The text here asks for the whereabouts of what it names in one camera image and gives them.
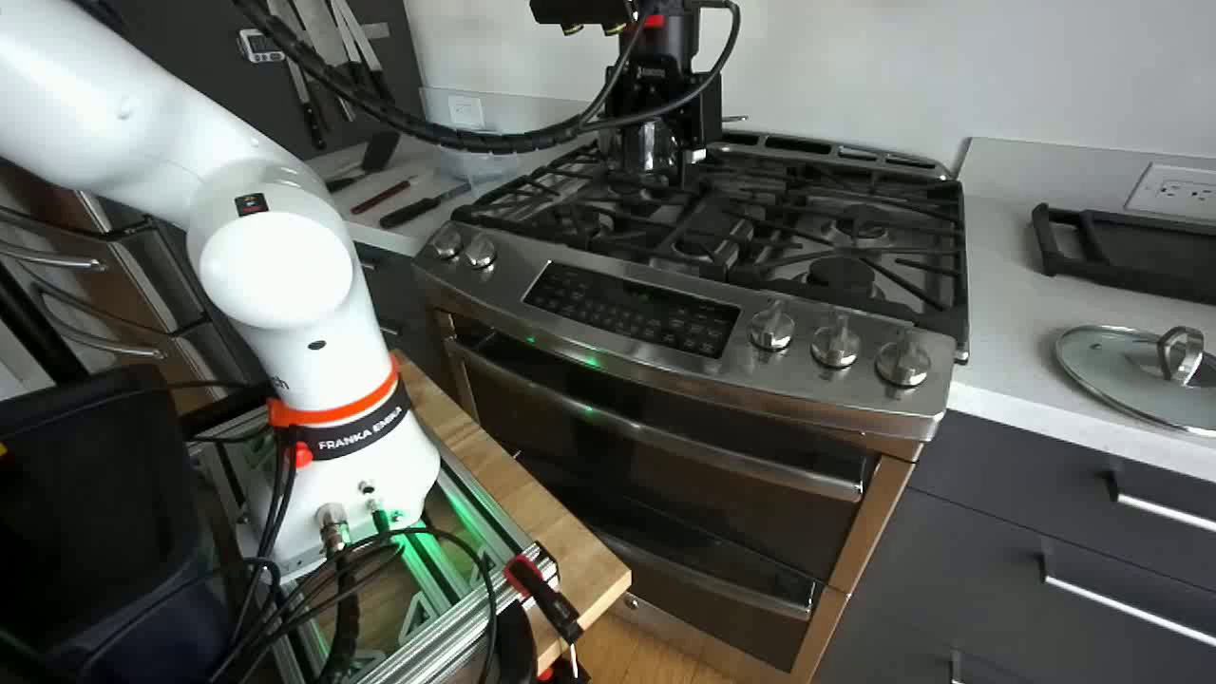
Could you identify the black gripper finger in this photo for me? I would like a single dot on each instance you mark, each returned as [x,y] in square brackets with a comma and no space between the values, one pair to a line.
[636,143]
[701,139]

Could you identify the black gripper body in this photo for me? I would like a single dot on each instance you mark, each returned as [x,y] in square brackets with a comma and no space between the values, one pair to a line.
[670,61]

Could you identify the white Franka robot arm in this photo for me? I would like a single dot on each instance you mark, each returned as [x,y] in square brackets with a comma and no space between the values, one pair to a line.
[278,278]

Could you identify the glass pot lid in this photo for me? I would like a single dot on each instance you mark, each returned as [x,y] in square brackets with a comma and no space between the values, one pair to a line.
[1114,373]

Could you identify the black cast iron stove grate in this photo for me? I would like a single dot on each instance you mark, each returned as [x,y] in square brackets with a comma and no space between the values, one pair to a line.
[545,210]
[915,240]
[727,249]

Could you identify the clear plastic container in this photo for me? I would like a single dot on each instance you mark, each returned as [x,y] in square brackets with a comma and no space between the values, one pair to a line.
[477,166]

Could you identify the black oven control panel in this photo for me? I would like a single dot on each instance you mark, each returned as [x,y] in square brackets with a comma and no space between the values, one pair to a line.
[634,309]

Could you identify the small white backsplash outlet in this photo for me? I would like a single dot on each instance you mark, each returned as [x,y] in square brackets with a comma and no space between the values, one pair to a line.
[466,111]

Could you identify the silver stove knob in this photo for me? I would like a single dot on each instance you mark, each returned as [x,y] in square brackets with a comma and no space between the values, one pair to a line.
[835,344]
[479,252]
[902,363]
[772,328]
[445,246]

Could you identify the black burner cap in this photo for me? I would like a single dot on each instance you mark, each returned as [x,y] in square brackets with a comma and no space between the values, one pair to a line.
[840,271]

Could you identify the white cutting board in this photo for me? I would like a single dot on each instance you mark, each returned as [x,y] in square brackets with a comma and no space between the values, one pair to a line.
[425,182]

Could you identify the stainless steel gas range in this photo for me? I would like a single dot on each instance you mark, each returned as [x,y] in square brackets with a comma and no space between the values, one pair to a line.
[710,442]

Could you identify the black cast iron griddle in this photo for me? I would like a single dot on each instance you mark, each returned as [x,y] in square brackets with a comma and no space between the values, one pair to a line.
[1058,240]

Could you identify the wooden mounting board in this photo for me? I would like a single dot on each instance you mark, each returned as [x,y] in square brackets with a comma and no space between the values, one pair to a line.
[535,508]

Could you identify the red and black clamp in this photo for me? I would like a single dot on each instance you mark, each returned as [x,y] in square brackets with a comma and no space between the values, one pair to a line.
[541,586]

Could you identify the dark kitchen cabinet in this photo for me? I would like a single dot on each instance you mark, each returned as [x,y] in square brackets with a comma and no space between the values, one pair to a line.
[990,543]

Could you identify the wooden drawer cabinet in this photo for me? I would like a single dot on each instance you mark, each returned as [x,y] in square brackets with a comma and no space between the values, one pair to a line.
[78,306]

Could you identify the black bin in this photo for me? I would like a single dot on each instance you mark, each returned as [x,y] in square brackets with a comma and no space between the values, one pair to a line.
[89,508]

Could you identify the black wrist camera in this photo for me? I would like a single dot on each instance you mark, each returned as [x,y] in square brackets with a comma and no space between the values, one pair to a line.
[574,9]

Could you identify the dark wall knife rack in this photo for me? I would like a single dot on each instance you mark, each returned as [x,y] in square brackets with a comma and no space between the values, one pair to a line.
[230,90]

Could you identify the white wall power outlet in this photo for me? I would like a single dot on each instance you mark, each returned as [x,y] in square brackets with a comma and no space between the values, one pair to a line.
[1173,192]

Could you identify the aluminium base frame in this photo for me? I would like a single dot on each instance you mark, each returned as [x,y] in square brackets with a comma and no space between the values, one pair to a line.
[431,627]

